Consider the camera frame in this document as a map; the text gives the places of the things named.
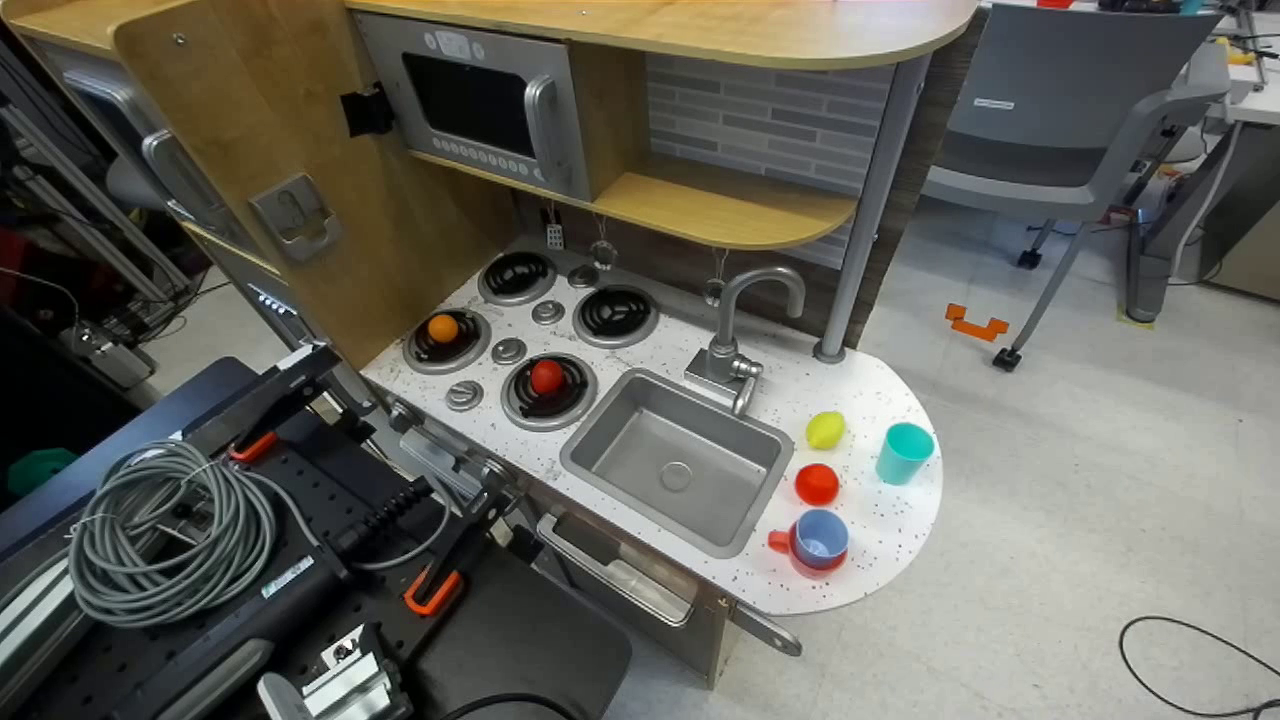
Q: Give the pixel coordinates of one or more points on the blue toy cup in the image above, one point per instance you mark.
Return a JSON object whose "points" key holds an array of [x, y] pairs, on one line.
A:
{"points": [[821, 537]]}

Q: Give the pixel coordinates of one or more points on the back right stove burner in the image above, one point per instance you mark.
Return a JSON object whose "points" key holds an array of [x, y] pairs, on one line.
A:
{"points": [[614, 317]]}

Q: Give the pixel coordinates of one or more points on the stove burner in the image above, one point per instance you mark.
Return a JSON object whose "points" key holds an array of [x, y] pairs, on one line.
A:
{"points": [[519, 279], [543, 413], [614, 317], [445, 359]]}

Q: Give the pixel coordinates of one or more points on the grey toy faucet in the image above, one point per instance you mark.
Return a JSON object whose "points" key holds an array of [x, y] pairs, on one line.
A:
{"points": [[723, 366]]}

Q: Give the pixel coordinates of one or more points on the red toy ball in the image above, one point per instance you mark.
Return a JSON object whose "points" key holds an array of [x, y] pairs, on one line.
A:
{"points": [[545, 377]]}

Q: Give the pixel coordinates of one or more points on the grey toy sink basin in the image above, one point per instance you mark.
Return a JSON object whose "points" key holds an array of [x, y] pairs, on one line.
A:
{"points": [[681, 463]]}

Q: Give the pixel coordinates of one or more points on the front right stove burner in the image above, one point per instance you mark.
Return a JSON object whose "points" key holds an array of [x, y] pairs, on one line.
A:
{"points": [[543, 413]]}

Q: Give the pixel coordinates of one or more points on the back left stove burner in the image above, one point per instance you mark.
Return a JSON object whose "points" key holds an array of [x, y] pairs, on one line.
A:
{"points": [[519, 279]]}

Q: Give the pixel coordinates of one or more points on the front left stove burner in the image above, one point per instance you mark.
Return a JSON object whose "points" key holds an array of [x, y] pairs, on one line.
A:
{"points": [[445, 359]]}

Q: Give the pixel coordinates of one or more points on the toy kitchen wooden cabinet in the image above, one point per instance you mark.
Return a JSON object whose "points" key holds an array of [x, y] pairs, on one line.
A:
{"points": [[255, 94]]}

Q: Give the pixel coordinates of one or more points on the yellow toy cup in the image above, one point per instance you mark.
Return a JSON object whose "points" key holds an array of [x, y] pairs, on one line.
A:
{"points": [[824, 428]]}

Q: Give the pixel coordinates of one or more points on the orange toy ball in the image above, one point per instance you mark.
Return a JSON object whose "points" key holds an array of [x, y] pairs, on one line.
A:
{"points": [[440, 329]]}

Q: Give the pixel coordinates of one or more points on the small red toy cup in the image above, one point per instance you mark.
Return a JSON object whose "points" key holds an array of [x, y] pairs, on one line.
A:
{"points": [[818, 483]]}

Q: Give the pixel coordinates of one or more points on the teal toy cup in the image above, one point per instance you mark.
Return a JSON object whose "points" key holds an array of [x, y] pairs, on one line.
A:
{"points": [[904, 453]]}

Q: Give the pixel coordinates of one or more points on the grey toy microwave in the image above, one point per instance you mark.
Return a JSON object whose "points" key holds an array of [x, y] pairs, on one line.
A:
{"points": [[483, 99]]}

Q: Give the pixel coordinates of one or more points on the orange floor clip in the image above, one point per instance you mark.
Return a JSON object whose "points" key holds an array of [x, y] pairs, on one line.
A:
{"points": [[976, 329]]}

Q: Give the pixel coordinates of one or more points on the black box on cabinet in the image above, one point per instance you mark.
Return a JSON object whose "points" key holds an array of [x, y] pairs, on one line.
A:
{"points": [[366, 112]]}

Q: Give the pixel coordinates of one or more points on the grey office chair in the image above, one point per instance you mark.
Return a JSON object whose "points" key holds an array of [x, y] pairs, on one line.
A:
{"points": [[1058, 108]]}

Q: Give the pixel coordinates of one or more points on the orange handled clamp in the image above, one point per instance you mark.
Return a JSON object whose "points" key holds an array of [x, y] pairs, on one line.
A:
{"points": [[440, 576]]}

